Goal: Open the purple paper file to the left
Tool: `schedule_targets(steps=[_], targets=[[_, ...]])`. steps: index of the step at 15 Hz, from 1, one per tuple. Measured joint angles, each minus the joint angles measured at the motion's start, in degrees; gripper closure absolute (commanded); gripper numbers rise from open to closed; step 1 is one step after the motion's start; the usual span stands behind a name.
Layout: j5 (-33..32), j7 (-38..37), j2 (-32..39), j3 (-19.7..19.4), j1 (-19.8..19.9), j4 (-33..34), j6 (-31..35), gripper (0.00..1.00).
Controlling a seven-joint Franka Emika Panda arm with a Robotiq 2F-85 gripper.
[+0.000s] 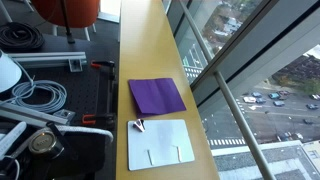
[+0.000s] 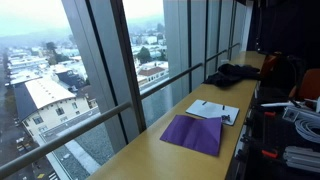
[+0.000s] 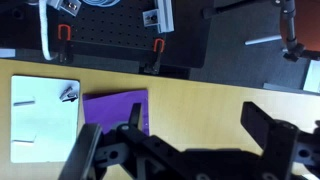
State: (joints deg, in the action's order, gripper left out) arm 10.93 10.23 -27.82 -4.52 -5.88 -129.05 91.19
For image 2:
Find black clamp orange handle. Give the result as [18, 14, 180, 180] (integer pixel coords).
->
[246, 109, 278, 128]
[239, 134, 279, 159]

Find grey metal handrail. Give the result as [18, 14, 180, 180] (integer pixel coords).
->
[0, 42, 242, 180]

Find black bag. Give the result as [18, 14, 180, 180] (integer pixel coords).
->
[259, 51, 306, 101]

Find grey coiled cable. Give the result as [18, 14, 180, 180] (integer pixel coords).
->
[294, 117, 320, 144]

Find purple and white cloth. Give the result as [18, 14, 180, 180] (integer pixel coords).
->
[159, 114, 224, 157]

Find orange chair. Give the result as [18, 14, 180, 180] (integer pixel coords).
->
[288, 68, 320, 103]

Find grey window frame pillar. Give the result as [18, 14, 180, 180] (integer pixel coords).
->
[61, 0, 148, 154]

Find aluminium extrusion profiles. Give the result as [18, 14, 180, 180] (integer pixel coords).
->
[282, 145, 320, 174]

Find black crumpled cloth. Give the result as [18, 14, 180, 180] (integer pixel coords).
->
[203, 63, 262, 89]

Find aluminium extrusion with bracket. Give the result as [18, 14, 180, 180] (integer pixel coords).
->
[282, 106, 320, 123]

